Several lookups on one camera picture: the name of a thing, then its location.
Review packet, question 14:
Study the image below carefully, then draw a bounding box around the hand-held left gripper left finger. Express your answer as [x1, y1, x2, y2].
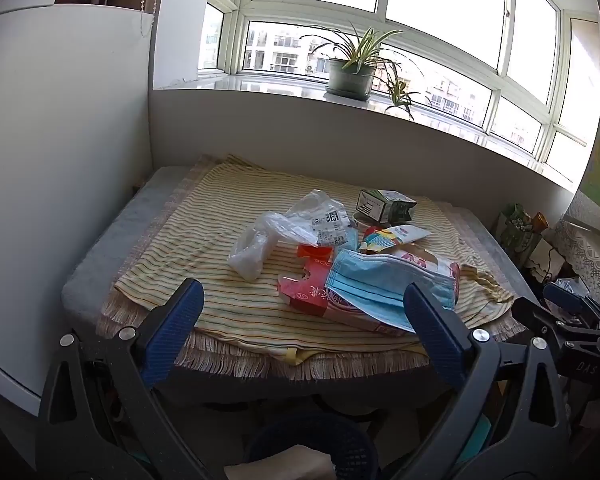
[35, 278, 206, 480]

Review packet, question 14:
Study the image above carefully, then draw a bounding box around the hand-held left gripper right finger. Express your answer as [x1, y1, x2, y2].
[395, 282, 576, 480]

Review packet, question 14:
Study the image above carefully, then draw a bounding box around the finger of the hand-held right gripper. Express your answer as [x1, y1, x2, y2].
[542, 282, 600, 334]
[511, 297, 600, 357]

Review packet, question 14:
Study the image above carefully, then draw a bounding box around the dark blue plastic basket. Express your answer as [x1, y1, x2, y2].
[242, 412, 381, 480]

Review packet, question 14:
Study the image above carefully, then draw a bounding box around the white green milk carton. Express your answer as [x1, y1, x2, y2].
[356, 188, 418, 226]

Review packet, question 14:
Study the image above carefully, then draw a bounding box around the white lace cloth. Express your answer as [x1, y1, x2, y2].
[554, 214, 600, 307]

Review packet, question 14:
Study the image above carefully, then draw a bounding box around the blue face mask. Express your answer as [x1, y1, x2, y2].
[325, 249, 456, 333]

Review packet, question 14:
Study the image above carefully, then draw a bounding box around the green floral bag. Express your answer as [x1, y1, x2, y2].
[497, 203, 537, 257]

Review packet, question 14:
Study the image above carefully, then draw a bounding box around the clear plastic bag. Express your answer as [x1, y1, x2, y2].
[228, 211, 318, 282]

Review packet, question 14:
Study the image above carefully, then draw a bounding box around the white sachet blue logo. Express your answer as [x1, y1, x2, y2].
[380, 225, 433, 247]

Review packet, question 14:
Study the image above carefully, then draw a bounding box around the teal stool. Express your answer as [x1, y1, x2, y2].
[457, 417, 493, 463]

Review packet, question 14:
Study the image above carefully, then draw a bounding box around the striped fringed tablecloth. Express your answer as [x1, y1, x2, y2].
[96, 155, 528, 381]

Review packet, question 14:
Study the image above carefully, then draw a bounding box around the colourful small wrapper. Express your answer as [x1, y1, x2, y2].
[359, 227, 402, 255]

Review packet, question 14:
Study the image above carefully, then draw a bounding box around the red cardboard box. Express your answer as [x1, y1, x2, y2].
[277, 244, 348, 317]

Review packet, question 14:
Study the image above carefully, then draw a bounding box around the clear printed plastic wrapper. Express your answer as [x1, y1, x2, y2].
[282, 189, 361, 250]

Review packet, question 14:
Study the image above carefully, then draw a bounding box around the white cabinet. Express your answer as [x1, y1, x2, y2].
[0, 0, 153, 416]

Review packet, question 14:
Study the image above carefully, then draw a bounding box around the white windowsill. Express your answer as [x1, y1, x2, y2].
[152, 71, 588, 196]

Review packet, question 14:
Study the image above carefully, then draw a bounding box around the potted spider plant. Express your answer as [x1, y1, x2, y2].
[300, 22, 433, 122]

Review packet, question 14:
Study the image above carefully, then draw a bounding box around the white window frame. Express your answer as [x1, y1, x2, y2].
[197, 0, 600, 186]

